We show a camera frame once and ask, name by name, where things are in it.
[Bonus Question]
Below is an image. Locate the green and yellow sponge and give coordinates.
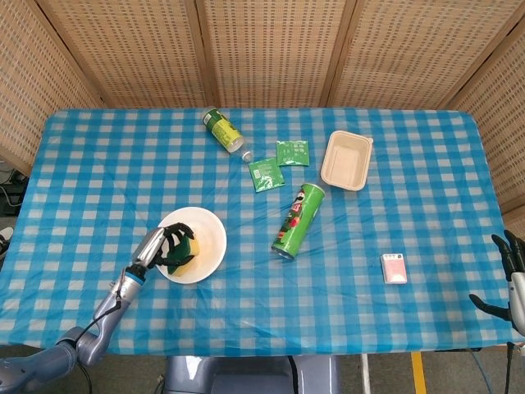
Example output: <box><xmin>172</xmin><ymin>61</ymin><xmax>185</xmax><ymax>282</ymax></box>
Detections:
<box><xmin>166</xmin><ymin>233</ymin><xmax>202</xmax><ymax>277</ymax></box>

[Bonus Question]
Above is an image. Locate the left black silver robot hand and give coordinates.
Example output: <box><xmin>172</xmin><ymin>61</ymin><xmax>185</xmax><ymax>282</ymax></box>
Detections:
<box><xmin>130</xmin><ymin>222</ymin><xmax>196</xmax><ymax>270</ymax></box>

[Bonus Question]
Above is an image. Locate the pink white card box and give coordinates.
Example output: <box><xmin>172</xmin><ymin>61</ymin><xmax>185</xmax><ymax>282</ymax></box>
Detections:
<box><xmin>380</xmin><ymin>252</ymin><xmax>409</xmax><ymax>285</ymax></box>

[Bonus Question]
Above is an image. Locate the black cable bundle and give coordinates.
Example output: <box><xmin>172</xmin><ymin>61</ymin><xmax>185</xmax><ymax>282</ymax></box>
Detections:
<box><xmin>0</xmin><ymin>160</ymin><xmax>28</xmax><ymax>214</ymax></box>

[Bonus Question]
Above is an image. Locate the white table leg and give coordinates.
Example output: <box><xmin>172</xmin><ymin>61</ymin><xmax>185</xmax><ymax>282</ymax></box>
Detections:
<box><xmin>360</xmin><ymin>354</ymin><xmax>372</xmax><ymax>394</ymax></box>

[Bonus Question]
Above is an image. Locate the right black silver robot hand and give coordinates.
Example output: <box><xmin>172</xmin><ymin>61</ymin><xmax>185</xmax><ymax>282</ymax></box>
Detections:
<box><xmin>468</xmin><ymin>229</ymin><xmax>525</xmax><ymax>336</ymax></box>

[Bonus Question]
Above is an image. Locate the white round plate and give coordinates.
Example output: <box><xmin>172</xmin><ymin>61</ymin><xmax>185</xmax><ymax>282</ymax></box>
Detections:
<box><xmin>157</xmin><ymin>206</ymin><xmax>228</xmax><ymax>285</ymax></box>

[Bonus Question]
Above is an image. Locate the beige takeaway food container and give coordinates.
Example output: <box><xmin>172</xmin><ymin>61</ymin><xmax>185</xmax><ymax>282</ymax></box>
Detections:
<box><xmin>320</xmin><ymin>130</ymin><xmax>375</xmax><ymax>193</ymax></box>

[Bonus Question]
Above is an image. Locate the white grey shoe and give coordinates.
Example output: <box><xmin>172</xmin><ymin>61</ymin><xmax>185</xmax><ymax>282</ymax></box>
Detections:
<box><xmin>0</xmin><ymin>227</ymin><xmax>15</xmax><ymax>259</ymax></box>

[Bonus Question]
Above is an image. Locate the clear bottle with green label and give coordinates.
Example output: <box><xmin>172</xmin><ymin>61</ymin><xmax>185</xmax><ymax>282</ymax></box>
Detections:
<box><xmin>202</xmin><ymin>105</ymin><xmax>255</xmax><ymax>163</ymax></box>

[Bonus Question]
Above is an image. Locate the blue cable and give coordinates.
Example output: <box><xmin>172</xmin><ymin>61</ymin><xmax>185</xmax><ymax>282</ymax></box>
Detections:
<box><xmin>470</xmin><ymin>351</ymin><xmax>491</xmax><ymax>394</ymax></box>

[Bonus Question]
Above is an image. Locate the green sachet with white text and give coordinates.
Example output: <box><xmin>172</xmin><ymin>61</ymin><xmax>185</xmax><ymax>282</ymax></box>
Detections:
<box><xmin>276</xmin><ymin>140</ymin><xmax>310</xmax><ymax>167</ymax></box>

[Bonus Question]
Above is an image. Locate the woven bamboo folding screen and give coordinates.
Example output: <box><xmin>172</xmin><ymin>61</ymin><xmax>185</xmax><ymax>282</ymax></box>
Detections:
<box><xmin>0</xmin><ymin>0</ymin><xmax>525</xmax><ymax>247</ymax></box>

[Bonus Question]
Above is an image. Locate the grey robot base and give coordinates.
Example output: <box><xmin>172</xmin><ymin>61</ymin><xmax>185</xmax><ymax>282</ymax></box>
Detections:
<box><xmin>163</xmin><ymin>355</ymin><xmax>344</xmax><ymax>394</ymax></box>

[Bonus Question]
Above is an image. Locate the green sachet with QR code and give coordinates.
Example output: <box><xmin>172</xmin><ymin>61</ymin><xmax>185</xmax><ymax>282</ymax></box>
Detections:
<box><xmin>248</xmin><ymin>156</ymin><xmax>285</xmax><ymax>193</ymax></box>

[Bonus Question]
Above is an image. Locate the green Pringles can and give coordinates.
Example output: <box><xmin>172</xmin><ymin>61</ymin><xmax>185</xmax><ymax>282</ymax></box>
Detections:
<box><xmin>270</xmin><ymin>182</ymin><xmax>326</xmax><ymax>260</ymax></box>

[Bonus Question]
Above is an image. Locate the blue white checkered tablecloth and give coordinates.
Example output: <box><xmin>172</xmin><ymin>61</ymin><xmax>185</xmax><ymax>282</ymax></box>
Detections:
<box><xmin>0</xmin><ymin>107</ymin><xmax>525</xmax><ymax>357</ymax></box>

